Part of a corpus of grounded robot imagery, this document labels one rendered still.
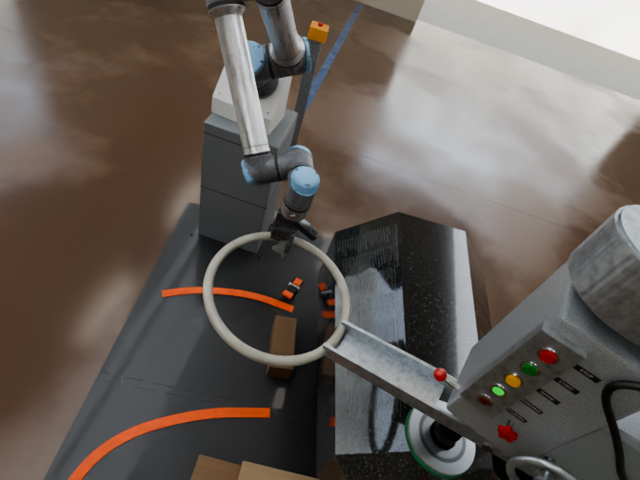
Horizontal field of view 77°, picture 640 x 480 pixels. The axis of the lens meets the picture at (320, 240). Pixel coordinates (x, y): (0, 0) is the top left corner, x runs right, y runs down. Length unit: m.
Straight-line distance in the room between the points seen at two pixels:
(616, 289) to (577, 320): 0.09
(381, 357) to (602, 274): 0.72
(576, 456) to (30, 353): 2.17
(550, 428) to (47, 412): 1.94
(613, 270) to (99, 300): 2.25
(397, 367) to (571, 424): 0.51
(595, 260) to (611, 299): 0.06
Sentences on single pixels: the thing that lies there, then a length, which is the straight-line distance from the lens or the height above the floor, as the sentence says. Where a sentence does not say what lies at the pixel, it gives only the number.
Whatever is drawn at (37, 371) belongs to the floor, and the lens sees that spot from 2.33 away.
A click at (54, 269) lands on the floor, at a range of 2.64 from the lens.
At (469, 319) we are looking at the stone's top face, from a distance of 1.71.
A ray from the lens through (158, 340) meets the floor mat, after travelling 2.28.
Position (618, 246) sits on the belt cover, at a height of 1.70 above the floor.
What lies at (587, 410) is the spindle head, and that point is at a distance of 0.93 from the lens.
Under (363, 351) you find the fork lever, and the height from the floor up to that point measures 0.95.
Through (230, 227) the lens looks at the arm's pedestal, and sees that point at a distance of 2.55.
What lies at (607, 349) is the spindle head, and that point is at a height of 1.56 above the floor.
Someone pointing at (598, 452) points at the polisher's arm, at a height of 1.34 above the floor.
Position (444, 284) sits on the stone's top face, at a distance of 1.76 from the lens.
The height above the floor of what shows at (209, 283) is 0.99.
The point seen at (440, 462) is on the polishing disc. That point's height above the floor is 0.88.
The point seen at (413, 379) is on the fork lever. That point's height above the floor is 0.99.
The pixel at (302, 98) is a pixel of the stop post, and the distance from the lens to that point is 3.17.
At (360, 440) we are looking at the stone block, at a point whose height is 0.73.
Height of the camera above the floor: 2.03
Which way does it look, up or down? 45 degrees down
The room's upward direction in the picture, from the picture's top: 21 degrees clockwise
